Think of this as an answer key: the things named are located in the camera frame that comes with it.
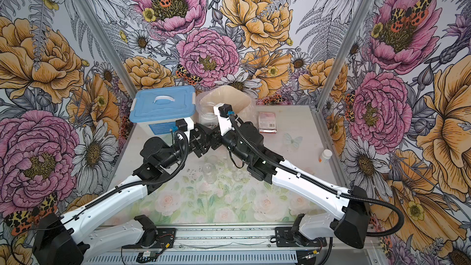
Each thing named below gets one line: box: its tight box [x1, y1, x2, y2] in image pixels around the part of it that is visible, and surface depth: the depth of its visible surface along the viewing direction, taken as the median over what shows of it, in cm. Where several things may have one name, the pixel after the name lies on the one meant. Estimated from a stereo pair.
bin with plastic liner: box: [195, 85, 257, 129], surface depth 94 cm
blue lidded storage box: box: [129, 85, 197, 139], surface depth 101 cm
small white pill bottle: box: [321, 148, 334, 164], surface depth 93 cm
